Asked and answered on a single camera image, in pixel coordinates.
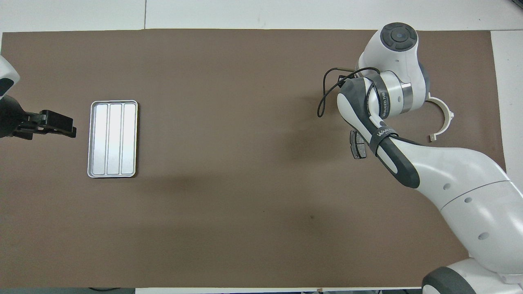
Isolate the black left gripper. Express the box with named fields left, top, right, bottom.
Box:
left=0, top=95, right=77, bottom=140

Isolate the silver metal tray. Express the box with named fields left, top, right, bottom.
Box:
left=87, top=100, right=139, bottom=178

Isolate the brown table mat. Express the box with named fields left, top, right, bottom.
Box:
left=0, top=29, right=507, bottom=289

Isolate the small rectangular brake pad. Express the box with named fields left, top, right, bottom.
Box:
left=350, top=130, right=367, bottom=160

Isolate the white semicircular plastic bracket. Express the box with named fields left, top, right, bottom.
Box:
left=425, top=92, right=455, bottom=143

